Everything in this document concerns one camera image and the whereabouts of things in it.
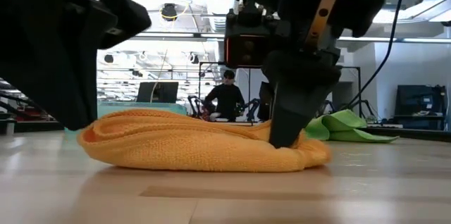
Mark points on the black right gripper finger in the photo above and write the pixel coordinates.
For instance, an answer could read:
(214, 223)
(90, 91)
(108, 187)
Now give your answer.
(296, 104)

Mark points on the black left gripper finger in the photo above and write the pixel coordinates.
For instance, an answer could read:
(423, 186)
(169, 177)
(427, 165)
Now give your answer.
(60, 83)

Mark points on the green microfiber towel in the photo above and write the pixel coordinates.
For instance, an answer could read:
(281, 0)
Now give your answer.
(345, 125)

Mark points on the orange microfiber towel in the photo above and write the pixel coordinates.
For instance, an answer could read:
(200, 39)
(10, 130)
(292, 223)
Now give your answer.
(197, 143)

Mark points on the teal translucent plastic basket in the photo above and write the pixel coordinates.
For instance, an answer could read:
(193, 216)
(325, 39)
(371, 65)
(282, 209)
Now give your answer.
(158, 107)

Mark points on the person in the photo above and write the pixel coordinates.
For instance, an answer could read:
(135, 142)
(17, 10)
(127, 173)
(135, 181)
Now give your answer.
(225, 99)

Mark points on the black background monitor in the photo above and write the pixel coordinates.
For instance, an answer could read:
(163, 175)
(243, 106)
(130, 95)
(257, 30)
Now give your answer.
(155, 92)

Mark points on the black screen on cart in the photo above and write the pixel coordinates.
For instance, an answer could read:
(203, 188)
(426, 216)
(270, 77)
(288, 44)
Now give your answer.
(415, 100)

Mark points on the overhead bar with light strips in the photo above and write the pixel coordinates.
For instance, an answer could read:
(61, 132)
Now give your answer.
(176, 35)

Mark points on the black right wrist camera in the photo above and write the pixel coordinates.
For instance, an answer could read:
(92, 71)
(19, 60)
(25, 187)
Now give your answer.
(246, 46)

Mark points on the black overhead camera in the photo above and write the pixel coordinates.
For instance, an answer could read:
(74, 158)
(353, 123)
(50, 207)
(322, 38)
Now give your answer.
(169, 12)

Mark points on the black metal table frame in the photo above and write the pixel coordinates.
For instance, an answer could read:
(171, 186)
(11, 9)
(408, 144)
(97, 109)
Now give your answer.
(423, 134)

